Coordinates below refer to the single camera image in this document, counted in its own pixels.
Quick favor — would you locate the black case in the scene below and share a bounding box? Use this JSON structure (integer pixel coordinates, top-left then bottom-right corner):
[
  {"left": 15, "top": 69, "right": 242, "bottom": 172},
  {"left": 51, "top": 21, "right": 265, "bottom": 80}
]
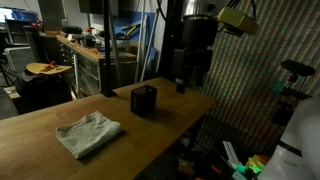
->
[{"left": 61, "top": 25, "right": 83, "bottom": 35}]

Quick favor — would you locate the blue wall panel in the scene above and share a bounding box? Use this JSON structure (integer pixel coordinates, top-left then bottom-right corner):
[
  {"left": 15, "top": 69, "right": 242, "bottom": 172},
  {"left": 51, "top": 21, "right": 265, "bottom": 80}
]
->
[{"left": 113, "top": 12, "right": 158, "bottom": 43}]

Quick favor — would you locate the round wooden stool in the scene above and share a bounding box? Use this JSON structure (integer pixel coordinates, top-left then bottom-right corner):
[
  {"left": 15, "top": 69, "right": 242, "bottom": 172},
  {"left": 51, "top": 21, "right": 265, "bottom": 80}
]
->
[{"left": 25, "top": 60, "right": 73, "bottom": 76}]

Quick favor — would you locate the black metal table frame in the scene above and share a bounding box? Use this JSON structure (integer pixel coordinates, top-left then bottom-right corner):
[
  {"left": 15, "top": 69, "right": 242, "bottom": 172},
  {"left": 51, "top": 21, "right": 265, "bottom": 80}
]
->
[{"left": 184, "top": 114, "right": 203, "bottom": 159}]

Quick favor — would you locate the wooden workbench with drawers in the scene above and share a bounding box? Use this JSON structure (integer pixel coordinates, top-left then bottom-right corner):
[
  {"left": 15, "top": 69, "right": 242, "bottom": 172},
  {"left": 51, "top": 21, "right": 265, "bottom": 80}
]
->
[{"left": 55, "top": 33, "right": 138, "bottom": 98}]

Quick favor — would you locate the black mesh box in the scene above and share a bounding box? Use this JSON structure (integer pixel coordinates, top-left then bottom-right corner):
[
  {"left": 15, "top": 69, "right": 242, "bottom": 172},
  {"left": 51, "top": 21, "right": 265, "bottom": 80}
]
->
[{"left": 129, "top": 84, "right": 158, "bottom": 118}]

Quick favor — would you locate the green yellow plastic toy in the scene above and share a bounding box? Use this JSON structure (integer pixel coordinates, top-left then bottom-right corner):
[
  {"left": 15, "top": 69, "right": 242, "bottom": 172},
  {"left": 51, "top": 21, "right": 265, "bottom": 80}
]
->
[{"left": 233, "top": 154, "right": 270, "bottom": 176}]

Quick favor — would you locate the black vertical pole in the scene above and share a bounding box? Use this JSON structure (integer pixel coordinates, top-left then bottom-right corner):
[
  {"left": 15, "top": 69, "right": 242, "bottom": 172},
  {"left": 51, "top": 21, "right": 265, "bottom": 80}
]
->
[{"left": 101, "top": 0, "right": 118, "bottom": 98}]

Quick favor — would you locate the white flat strip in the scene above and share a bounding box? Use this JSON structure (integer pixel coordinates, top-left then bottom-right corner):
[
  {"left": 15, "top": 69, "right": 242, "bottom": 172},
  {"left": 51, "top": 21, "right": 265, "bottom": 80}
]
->
[{"left": 222, "top": 140, "right": 240, "bottom": 165}]

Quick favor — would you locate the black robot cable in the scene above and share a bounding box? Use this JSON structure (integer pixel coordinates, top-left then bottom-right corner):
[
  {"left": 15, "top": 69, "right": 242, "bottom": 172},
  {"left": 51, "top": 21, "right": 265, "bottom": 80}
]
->
[{"left": 156, "top": 0, "right": 168, "bottom": 23}]

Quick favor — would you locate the black camera on stand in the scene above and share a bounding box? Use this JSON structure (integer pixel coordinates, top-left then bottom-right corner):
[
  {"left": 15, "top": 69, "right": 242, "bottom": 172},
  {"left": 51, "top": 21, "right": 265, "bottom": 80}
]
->
[{"left": 269, "top": 59, "right": 317, "bottom": 128}]

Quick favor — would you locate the small orange tool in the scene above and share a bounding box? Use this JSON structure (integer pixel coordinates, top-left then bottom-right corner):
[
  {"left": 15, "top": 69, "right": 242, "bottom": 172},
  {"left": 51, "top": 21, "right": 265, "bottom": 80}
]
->
[{"left": 210, "top": 164, "right": 223, "bottom": 175}]

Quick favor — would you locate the white woven towel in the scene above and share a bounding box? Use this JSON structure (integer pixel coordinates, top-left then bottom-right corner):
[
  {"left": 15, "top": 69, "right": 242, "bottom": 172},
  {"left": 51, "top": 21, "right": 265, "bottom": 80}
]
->
[{"left": 55, "top": 110, "right": 123, "bottom": 160}]

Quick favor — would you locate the tan wrist camera box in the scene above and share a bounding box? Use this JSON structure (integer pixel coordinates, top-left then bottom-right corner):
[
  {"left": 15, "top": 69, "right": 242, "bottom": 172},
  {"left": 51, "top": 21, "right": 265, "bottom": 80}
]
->
[{"left": 215, "top": 6, "right": 258, "bottom": 36}]

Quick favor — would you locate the dark wall screen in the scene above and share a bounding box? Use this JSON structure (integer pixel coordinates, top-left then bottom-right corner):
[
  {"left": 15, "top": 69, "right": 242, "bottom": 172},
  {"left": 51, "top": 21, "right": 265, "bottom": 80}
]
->
[{"left": 78, "top": 0, "right": 105, "bottom": 15}]

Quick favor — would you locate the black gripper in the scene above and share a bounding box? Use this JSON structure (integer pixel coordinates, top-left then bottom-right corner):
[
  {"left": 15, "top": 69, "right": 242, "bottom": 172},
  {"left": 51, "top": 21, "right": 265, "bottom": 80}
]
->
[{"left": 173, "top": 17, "right": 220, "bottom": 94}]

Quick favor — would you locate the grey mesh office chair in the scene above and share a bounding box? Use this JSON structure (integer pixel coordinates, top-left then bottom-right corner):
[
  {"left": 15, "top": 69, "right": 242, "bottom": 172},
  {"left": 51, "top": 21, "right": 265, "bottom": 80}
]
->
[{"left": 2, "top": 45, "right": 36, "bottom": 73}]

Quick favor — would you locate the lit computer monitor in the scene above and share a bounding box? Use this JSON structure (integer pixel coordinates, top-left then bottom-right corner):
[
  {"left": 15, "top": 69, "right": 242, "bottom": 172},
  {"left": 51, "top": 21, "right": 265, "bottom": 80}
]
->
[{"left": 0, "top": 7, "right": 39, "bottom": 24}]

